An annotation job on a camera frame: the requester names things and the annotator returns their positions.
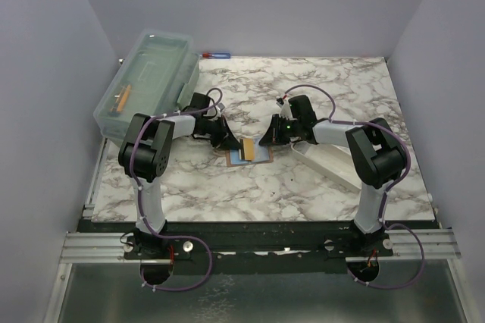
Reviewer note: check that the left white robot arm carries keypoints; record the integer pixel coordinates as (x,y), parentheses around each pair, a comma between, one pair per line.
(145,150)

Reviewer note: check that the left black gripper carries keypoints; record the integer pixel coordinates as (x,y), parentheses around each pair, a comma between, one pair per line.
(225,140)

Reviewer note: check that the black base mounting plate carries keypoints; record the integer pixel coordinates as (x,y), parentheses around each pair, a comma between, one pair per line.
(241,247)

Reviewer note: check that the red blue screwdriver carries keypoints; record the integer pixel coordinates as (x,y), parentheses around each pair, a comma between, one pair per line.
(215,55)

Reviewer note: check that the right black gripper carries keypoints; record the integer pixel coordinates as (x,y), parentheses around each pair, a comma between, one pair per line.
(273,136)

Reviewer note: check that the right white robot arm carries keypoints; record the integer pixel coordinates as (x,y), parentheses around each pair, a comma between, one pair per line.
(380,158)

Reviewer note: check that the gold credit card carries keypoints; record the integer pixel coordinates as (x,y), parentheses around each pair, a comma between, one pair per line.
(247,152)

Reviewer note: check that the orange tool inside box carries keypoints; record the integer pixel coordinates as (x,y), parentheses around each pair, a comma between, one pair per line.
(120,100)

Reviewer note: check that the tan leather card holder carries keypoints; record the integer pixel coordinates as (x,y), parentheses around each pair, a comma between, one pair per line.
(230,149)

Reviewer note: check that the aluminium rail frame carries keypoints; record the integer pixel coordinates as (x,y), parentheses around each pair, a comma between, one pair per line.
(411,242)

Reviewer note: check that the clear green plastic box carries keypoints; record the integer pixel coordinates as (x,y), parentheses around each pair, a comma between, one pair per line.
(163,70)

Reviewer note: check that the white rectangular tray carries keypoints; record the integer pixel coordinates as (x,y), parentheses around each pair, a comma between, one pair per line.
(329,161)

